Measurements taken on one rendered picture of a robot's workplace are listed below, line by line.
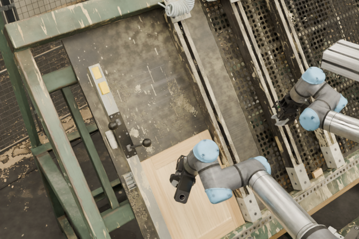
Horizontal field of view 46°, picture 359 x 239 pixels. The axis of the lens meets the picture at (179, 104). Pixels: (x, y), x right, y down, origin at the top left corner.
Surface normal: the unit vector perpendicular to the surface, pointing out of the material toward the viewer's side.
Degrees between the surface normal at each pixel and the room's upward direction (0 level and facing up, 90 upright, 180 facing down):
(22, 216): 0
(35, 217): 0
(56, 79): 54
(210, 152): 33
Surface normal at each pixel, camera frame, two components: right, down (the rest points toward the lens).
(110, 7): 0.41, -0.09
